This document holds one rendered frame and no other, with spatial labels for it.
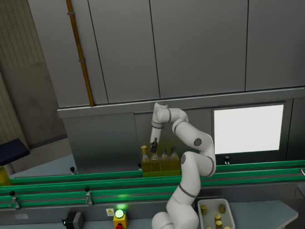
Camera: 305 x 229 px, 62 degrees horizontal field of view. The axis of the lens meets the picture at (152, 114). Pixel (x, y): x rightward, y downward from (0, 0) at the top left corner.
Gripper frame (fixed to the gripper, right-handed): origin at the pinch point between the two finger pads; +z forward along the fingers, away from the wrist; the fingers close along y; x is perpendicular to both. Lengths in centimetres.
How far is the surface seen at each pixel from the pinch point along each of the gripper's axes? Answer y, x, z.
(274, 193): 5, 76, 15
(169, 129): -12.2, 8.0, -7.3
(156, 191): 13.7, 5.5, 20.1
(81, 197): 14, -38, 34
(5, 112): -187, -213, 101
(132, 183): 6.6, -9.2, 23.8
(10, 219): 17, -82, 58
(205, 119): -12.7, 28.3, -17.5
